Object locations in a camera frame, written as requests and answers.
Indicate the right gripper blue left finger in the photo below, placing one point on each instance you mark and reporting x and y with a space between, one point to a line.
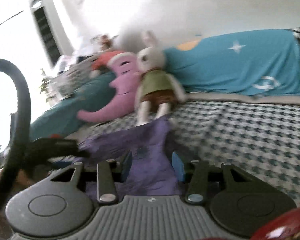
110 172

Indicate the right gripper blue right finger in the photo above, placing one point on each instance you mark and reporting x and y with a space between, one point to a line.
192 173

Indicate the purple patterned garment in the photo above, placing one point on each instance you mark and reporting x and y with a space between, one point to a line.
151 146

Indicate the green potted plant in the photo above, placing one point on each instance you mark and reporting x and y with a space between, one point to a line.
47 90

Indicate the blue white houndstooth mat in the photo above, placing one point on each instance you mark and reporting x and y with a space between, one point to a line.
263 140

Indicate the pink moon plush toy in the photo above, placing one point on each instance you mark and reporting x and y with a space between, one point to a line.
127 79

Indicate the beige bunny plush toy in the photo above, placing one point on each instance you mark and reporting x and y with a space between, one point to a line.
158 90

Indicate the white air conditioner unit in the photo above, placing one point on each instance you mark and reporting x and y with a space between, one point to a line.
50 30

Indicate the blue cartoon print bedsheet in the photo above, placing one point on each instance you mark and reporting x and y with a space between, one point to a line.
261 66

